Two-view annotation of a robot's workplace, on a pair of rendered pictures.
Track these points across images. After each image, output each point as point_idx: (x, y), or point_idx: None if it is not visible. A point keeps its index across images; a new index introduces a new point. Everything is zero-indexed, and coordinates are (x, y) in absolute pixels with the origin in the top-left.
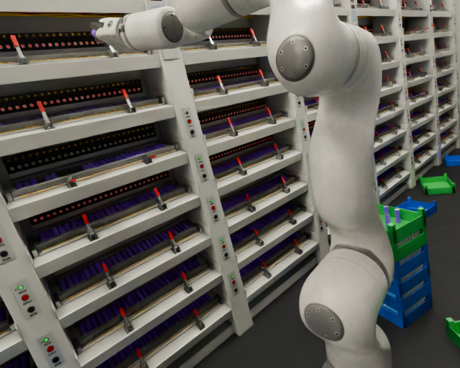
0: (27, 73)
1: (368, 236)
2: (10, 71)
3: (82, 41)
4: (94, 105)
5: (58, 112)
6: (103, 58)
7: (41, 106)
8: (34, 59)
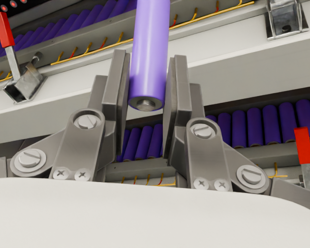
0: (31, 122)
1: None
2: (3, 123)
3: None
4: (228, 107)
5: (148, 123)
6: (227, 51)
7: None
8: (65, 50)
